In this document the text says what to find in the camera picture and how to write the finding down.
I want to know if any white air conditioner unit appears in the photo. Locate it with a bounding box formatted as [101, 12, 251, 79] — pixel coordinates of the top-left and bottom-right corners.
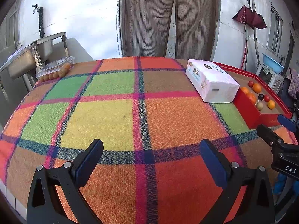
[256, 64, 284, 94]

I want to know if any brown padded door curtain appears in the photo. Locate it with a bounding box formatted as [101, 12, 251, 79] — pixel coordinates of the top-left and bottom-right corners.
[119, 0, 221, 60]

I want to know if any small yellow-orange mandarin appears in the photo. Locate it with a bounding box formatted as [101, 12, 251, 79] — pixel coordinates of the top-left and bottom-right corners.
[267, 100, 276, 110]

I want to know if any large orange mandarin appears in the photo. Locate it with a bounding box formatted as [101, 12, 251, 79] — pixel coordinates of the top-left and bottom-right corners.
[247, 93, 256, 105]

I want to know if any light blue wash basin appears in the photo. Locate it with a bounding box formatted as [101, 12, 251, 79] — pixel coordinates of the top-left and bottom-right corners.
[263, 54, 284, 74]

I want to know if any far orange mandarin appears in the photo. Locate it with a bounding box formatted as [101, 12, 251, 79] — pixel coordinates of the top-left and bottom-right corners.
[252, 83, 261, 94]

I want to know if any medium orange mandarin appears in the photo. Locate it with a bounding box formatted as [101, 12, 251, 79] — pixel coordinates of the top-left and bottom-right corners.
[240, 86, 249, 95]

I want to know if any red shallow cardboard box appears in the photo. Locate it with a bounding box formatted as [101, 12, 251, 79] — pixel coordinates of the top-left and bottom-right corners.
[211, 61, 293, 130]

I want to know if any metal sink stand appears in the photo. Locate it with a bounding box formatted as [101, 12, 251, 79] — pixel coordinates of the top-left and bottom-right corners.
[1, 32, 68, 91]

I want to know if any red handled broom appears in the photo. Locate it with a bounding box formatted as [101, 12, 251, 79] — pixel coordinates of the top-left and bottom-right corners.
[240, 30, 249, 70]

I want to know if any green checked rag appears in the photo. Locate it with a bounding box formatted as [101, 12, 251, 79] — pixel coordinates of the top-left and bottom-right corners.
[262, 64, 273, 75]

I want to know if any maroon folded umbrella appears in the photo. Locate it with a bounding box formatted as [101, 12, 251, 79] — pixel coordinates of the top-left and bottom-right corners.
[233, 6, 267, 29]

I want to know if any colourful plaid tablecloth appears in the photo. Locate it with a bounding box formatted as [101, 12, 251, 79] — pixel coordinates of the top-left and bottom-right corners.
[1, 57, 277, 223]

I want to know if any red cherry tomato in box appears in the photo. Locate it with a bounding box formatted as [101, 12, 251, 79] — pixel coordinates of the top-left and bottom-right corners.
[263, 95, 270, 102]

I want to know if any clear plastic fruit container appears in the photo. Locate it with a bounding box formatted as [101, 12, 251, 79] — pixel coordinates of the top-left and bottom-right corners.
[36, 56, 75, 82]

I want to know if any quilt-covered scooter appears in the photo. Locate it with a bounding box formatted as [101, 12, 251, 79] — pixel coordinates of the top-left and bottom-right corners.
[280, 67, 298, 112]

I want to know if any white tissue pack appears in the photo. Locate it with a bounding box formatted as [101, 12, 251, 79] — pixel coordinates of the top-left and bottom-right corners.
[186, 59, 240, 103]

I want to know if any small tan longan fruit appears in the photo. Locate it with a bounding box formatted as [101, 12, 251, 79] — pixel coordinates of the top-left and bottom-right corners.
[256, 102, 263, 111]

